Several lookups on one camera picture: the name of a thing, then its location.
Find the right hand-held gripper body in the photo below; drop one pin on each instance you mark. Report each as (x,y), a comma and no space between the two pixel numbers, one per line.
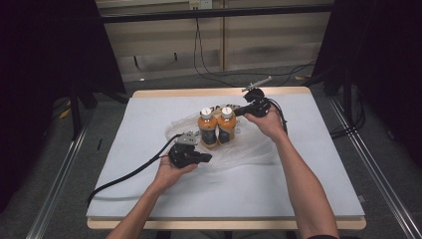
(258,104)

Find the person's left hand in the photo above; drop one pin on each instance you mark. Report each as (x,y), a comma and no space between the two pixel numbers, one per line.
(167,177)

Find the clear plastic bag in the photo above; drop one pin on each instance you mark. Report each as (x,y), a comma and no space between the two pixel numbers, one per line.
(239,152)

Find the orange juice bottle white cap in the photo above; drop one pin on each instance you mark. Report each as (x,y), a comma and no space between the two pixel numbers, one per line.
(227,127)
(208,131)

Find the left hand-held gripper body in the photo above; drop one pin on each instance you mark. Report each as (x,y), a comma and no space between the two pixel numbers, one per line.
(182,154)

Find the black curtain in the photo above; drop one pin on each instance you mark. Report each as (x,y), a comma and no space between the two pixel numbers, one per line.
(391,49)
(40,66)

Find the white wall power outlet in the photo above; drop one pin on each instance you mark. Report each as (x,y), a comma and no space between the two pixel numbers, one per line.
(200,4)

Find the metal floor rail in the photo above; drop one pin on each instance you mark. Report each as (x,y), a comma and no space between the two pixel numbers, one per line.
(375,169)
(56,186)

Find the person's right hand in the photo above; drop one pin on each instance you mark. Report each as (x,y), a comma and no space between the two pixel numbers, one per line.
(270,126)

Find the black metal stand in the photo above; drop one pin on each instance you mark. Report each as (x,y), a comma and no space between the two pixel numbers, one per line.
(347,99)
(75,113)

